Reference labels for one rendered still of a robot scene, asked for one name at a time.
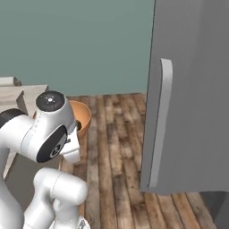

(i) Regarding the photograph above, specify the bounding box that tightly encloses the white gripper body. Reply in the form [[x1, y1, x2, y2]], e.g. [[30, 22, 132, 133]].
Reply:
[[61, 136, 81, 165]]

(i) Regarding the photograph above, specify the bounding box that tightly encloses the orange bowl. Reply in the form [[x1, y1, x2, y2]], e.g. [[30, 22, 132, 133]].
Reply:
[[68, 99, 93, 140]]

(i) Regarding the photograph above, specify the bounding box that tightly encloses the grey fridge door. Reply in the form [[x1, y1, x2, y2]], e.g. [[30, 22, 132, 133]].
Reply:
[[139, 0, 229, 196]]

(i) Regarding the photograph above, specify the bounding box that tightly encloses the grey fridge body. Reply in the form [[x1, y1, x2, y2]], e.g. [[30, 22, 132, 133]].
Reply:
[[199, 191, 229, 229]]

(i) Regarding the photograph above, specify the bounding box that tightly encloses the beige kitchen counter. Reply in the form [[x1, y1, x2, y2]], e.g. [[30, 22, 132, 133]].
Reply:
[[0, 83, 62, 211]]

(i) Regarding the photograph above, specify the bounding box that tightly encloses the white flat block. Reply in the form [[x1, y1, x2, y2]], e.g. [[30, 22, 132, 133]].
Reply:
[[0, 76, 22, 88]]

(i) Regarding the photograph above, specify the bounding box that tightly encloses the grey fridge door handle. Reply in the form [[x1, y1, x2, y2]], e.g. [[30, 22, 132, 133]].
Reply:
[[148, 57, 174, 189]]

